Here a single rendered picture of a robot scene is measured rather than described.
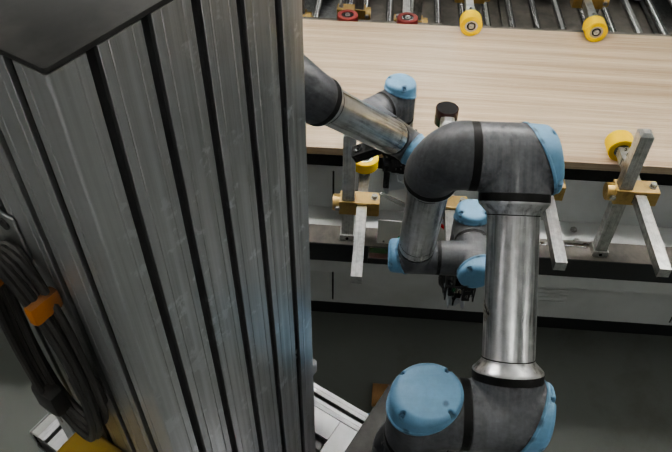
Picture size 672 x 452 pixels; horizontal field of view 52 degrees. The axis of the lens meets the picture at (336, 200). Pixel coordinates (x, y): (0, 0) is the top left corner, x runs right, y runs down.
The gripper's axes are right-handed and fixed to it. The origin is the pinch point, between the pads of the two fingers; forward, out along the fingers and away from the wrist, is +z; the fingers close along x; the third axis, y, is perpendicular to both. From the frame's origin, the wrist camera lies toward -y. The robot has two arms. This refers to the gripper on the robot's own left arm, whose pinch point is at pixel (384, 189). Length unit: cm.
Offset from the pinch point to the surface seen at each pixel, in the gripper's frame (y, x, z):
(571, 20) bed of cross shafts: 78, 142, 26
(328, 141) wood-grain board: -17.6, 27.7, 7.2
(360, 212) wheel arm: -6.2, 2.6, 11.8
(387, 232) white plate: 1.9, 5.4, 22.3
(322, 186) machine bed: -19.7, 27.8, 26.3
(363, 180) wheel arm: -6.1, 16.1, 11.8
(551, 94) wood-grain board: 54, 59, 7
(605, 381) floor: 86, 8, 98
